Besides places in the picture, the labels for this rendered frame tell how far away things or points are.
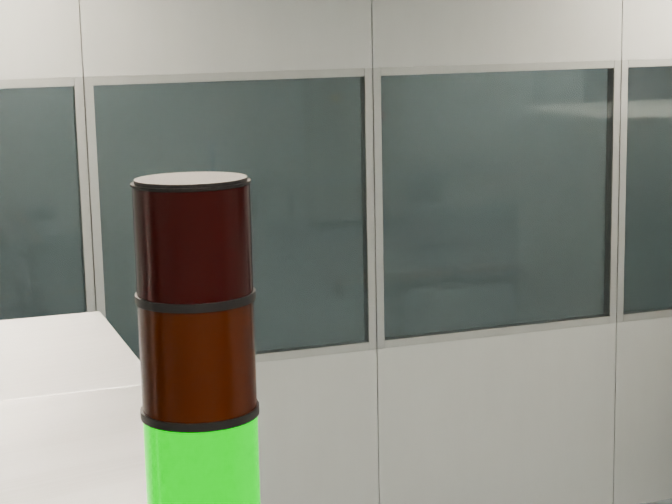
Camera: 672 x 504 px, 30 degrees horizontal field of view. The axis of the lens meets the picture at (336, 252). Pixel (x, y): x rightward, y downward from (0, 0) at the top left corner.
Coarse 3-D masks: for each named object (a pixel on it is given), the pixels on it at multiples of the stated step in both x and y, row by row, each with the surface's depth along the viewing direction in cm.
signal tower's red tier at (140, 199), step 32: (160, 192) 50; (192, 192) 50; (224, 192) 50; (160, 224) 50; (192, 224) 50; (224, 224) 50; (160, 256) 50; (192, 256) 50; (224, 256) 51; (160, 288) 51; (192, 288) 50; (224, 288) 51
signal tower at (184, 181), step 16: (144, 176) 53; (160, 176) 53; (176, 176) 53; (192, 176) 52; (208, 176) 52; (224, 176) 52; (240, 176) 52; (144, 304) 51; (160, 304) 51; (176, 304) 50; (192, 304) 50; (208, 304) 50; (224, 304) 51; (240, 304) 51; (144, 416) 52; (240, 416) 52; (256, 416) 53; (192, 432) 51
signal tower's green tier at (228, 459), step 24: (144, 432) 53; (168, 432) 52; (216, 432) 52; (240, 432) 52; (168, 456) 52; (192, 456) 52; (216, 456) 52; (240, 456) 52; (168, 480) 52; (192, 480) 52; (216, 480) 52; (240, 480) 53
